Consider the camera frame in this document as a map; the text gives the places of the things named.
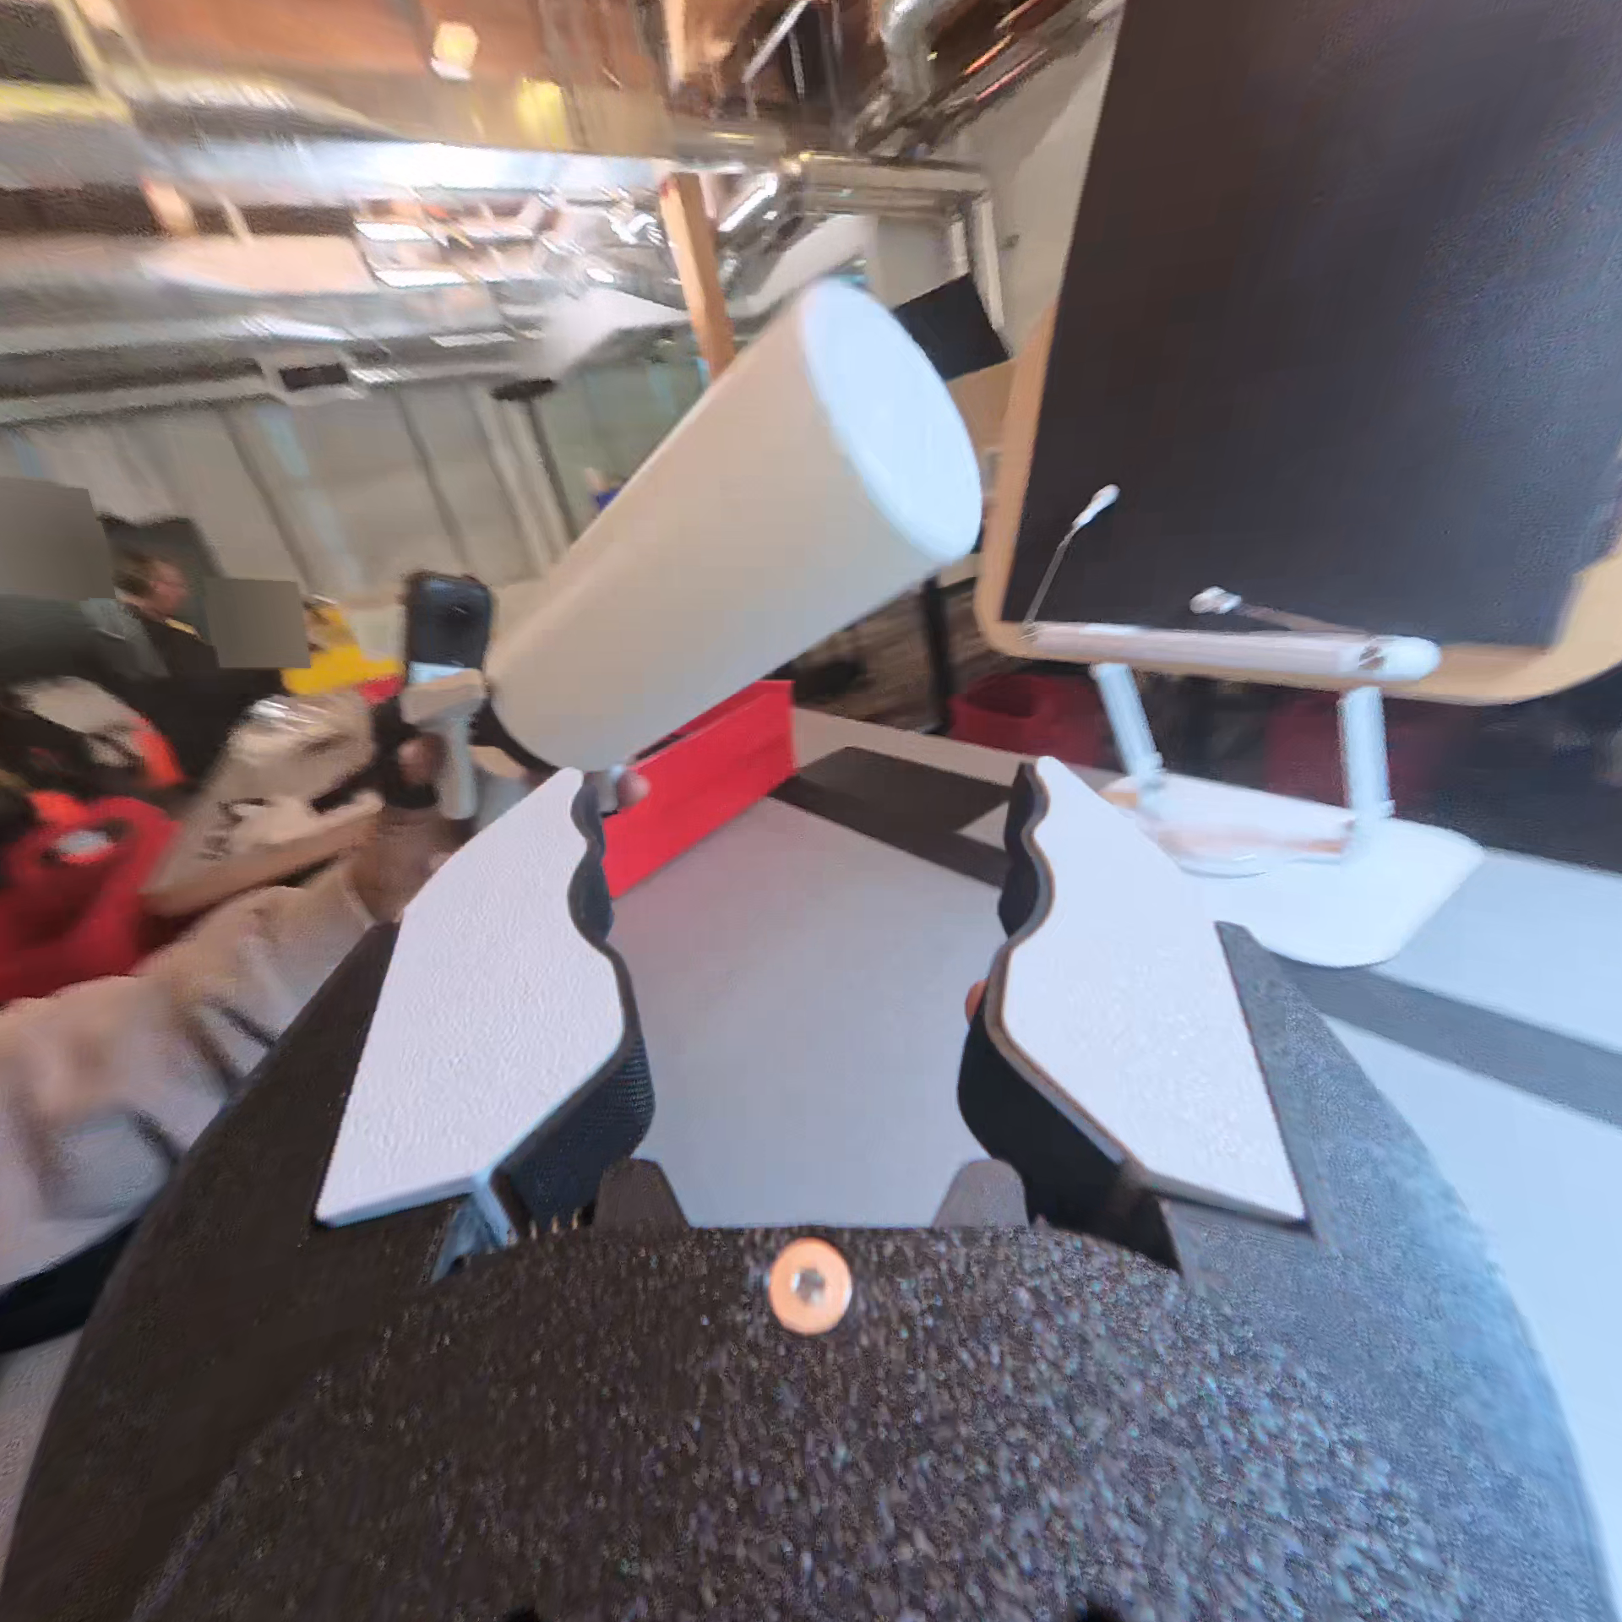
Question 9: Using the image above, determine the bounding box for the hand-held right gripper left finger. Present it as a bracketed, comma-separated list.
[314, 766, 658, 1227]

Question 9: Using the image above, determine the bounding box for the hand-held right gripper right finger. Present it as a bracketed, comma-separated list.
[955, 756, 1307, 1227]

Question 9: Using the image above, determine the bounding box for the white bottle with black cap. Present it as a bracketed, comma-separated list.
[474, 276, 986, 778]

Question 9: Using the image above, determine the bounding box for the person's left forearm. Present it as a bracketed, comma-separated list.
[0, 696, 418, 1282]

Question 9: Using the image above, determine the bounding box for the red open-front bin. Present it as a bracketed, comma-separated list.
[600, 679, 797, 899]

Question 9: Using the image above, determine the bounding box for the dark red storage bin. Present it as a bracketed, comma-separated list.
[948, 671, 1116, 770]

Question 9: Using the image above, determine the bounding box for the beige board panel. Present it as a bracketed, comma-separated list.
[948, 360, 1017, 447]

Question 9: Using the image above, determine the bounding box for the black flag panel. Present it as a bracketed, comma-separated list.
[892, 276, 1005, 382]

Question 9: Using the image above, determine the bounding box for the black board with wooden rim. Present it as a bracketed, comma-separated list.
[973, 0, 1622, 706]

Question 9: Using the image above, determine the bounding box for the wooden post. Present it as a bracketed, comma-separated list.
[656, 169, 739, 382]

